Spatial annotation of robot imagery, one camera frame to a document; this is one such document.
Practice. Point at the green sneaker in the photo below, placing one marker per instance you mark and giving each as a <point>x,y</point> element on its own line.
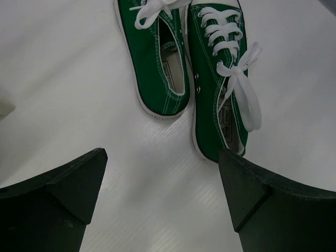
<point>226,107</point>
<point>155,35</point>

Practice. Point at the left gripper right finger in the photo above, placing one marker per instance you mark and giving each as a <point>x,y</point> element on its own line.
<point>273,213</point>

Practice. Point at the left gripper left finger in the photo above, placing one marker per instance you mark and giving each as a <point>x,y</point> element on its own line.
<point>50,211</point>

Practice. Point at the cream shoe shelf with rods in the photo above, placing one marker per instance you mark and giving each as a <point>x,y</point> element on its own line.
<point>6,105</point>

